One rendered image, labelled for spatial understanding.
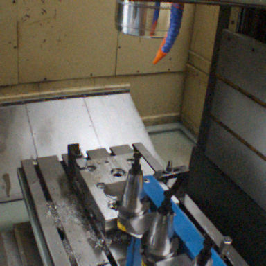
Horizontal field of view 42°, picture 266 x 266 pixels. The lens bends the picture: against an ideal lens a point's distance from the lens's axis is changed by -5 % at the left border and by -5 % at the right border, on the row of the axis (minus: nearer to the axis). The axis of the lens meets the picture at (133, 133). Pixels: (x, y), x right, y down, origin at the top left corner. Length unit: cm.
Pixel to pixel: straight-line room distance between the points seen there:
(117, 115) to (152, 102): 33
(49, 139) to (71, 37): 53
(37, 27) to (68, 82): 35
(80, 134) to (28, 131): 27
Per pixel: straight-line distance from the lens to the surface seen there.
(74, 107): 196
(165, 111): 230
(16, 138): 181
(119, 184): 73
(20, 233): 133
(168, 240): 58
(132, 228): 64
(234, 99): 130
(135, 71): 209
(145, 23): 80
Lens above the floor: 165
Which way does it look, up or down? 28 degrees down
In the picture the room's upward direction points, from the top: 5 degrees clockwise
